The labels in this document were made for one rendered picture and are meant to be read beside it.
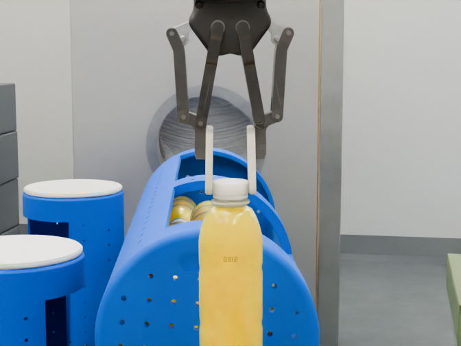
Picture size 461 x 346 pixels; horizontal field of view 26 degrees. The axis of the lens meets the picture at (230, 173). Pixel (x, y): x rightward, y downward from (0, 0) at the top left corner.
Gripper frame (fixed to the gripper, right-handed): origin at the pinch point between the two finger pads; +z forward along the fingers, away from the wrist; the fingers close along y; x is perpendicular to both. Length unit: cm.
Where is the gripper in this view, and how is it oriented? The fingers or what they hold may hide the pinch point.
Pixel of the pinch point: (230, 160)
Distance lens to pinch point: 105.3
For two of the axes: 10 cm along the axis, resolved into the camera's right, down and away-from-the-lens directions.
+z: 0.0, 9.9, 1.5
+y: -10.0, 0.1, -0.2
